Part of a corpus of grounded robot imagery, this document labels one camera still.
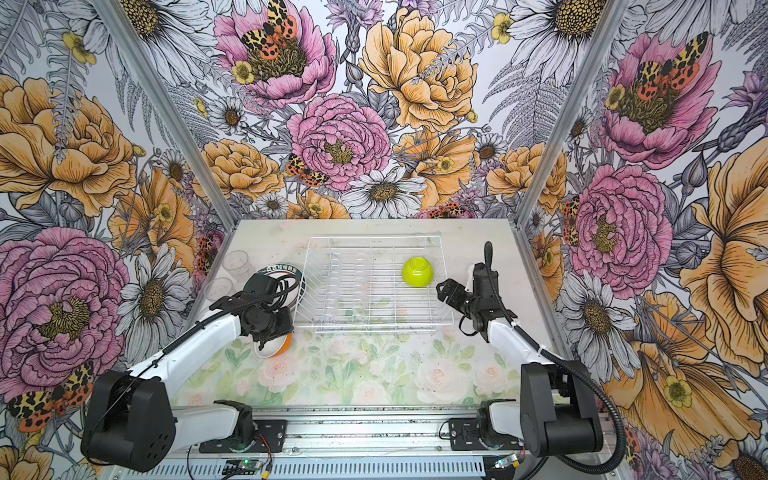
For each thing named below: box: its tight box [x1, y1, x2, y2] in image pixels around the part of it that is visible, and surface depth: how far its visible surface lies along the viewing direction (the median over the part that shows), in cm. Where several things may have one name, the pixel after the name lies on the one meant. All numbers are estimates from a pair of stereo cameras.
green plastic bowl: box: [402, 257, 434, 288], surface depth 101 cm
